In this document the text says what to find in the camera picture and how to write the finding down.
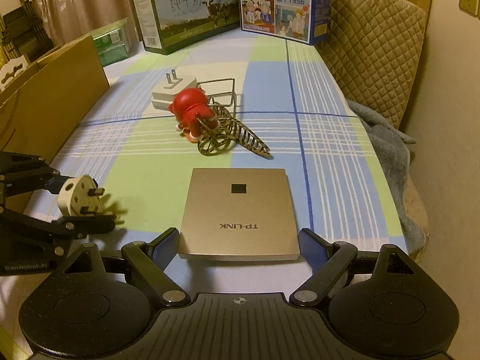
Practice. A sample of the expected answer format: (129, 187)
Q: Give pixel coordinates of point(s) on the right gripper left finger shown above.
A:
(146, 263)

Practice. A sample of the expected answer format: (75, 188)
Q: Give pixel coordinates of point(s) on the grey blanket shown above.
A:
(391, 148)

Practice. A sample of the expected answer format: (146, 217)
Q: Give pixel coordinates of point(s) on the black folding cart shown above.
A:
(23, 34)

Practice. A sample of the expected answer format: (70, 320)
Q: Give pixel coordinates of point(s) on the blue milk carton box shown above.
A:
(305, 21)

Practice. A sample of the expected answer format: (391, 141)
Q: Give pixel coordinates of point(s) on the red figurine toy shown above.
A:
(189, 107)

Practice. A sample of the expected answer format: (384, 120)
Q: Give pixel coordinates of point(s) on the white power adapter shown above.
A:
(163, 94)

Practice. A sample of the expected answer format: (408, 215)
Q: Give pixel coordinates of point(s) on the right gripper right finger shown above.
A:
(329, 263)

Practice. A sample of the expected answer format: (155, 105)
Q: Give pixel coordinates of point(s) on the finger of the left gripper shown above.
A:
(25, 173)
(70, 227)

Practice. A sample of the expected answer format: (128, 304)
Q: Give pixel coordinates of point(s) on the white plug adapter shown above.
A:
(80, 197)

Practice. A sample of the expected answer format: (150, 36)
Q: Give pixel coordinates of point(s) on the green tissue pack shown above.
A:
(114, 42)

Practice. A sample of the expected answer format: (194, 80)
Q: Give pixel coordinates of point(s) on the open brown cardboard box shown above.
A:
(42, 107)

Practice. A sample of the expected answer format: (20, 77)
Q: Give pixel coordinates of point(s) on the plaid tablecloth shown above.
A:
(279, 107)

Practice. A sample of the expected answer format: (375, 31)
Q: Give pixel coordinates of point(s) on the wall socket plate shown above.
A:
(470, 7)

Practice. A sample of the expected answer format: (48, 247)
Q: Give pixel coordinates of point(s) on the metal wire rack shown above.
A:
(221, 93)

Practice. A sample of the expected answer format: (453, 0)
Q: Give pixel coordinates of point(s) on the quilted beige chair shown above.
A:
(372, 49)

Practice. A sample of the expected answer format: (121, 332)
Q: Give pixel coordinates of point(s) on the green white milk carton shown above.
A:
(170, 25)

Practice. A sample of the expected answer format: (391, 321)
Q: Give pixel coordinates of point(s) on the stacked cardboard boxes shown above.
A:
(12, 69)

